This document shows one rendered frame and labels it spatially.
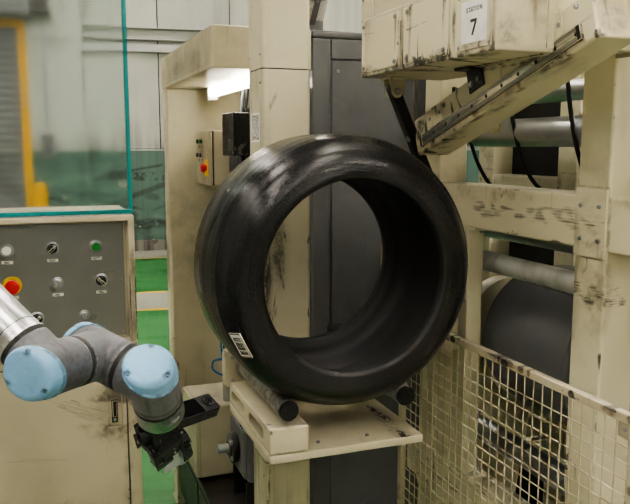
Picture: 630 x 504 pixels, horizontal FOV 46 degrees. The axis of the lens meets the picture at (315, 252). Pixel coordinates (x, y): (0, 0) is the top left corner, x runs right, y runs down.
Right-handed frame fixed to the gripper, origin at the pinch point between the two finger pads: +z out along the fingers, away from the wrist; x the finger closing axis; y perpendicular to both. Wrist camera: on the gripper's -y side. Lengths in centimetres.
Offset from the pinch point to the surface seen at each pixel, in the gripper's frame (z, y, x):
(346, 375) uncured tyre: -10.5, -34.3, 14.0
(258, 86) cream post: -33, -68, -52
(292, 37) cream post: -43, -80, -51
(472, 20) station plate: -70, -79, -1
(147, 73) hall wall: 456, -424, -710
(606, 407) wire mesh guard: -28, -55, 58
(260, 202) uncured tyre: -42, -35, -13
